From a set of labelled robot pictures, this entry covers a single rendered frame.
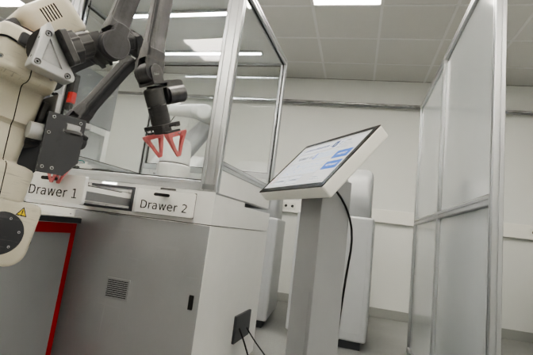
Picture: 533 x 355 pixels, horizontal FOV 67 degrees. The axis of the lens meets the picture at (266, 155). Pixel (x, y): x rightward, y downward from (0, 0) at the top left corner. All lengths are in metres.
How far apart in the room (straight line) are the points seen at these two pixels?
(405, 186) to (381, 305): 1.38
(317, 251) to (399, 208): 3.60
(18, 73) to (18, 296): 1.06
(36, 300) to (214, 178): 0.90
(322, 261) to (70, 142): 0.88
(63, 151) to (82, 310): 1.09
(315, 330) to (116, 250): 1.00
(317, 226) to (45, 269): 1.20
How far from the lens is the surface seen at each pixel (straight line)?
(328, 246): 1.47
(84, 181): 1.73
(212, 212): 1.81
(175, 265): 1.87
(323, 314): 1.49
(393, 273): 4.99
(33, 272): 2.00
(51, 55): 1.11
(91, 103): 1.74
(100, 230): 2.08
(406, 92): 5.32
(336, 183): 1.27
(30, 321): 2.07
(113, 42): 1.16
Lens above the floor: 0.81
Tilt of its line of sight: 10 degrees up
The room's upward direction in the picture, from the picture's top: 7 degrees clockwise
